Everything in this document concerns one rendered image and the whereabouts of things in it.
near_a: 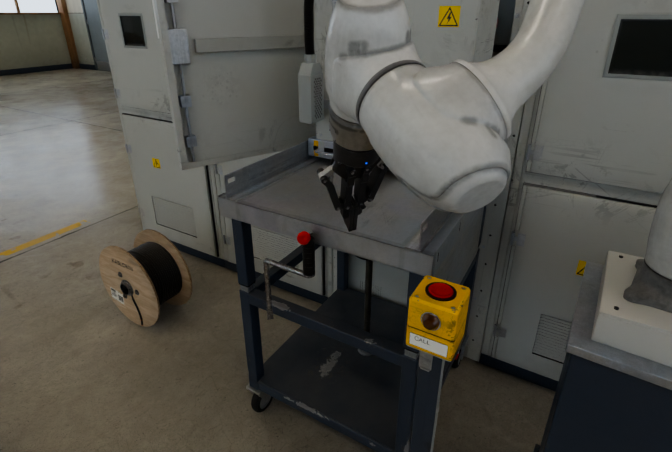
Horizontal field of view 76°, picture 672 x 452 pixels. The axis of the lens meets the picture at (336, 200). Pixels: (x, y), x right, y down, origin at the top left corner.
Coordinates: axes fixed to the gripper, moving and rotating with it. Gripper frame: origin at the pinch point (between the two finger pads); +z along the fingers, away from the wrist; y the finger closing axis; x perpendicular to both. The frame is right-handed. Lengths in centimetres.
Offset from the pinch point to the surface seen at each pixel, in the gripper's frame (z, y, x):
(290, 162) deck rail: 37, -1, -51
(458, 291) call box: -1.4, -10.7, 21.1
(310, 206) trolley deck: 25.1, 1.3, -22.8
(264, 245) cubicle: 119, 10, -76
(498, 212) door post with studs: 53, -66, -21
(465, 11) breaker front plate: -11, -46, -43
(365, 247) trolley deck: 19.0, -5.9, -3.0
